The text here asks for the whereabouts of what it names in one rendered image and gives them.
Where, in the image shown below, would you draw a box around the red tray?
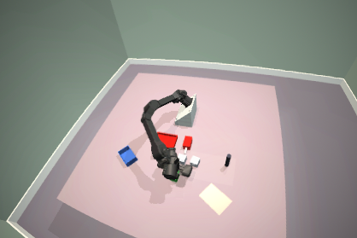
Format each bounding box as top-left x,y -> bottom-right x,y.
157,132 -> 178,149

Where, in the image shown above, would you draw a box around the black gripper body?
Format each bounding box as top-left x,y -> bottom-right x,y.
157,158 -> 192,177

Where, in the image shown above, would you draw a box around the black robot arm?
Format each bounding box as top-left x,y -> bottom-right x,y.
141,90 -> 193,180

